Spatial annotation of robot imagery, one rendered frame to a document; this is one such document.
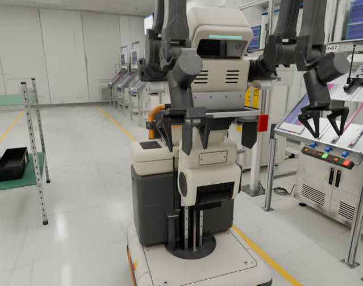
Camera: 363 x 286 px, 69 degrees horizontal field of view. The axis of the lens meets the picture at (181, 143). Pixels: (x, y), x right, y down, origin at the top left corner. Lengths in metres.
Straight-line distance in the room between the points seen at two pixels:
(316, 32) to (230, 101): 0.34
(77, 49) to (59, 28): 0.76
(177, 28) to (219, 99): 0.37
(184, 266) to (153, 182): 0.43
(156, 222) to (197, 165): 0.47
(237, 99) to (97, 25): 9.01
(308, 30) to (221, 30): 0.26
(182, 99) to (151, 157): 0.64
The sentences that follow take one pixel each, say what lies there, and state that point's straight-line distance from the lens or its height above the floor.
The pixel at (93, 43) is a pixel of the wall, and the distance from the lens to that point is 9.76.
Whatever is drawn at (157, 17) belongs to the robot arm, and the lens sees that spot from 0.82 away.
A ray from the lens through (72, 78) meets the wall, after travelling 9.67.
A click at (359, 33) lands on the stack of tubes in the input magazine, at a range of 2.36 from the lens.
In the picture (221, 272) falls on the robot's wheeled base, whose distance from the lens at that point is 1.36.
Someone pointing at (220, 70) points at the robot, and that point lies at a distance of 0.99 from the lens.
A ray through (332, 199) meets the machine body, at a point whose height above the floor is 0.21.
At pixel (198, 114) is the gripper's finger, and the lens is 0.63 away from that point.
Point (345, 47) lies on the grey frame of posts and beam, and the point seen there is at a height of 1.34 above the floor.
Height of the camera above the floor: 1.18
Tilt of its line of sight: 16 degrees down
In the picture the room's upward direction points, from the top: straight up
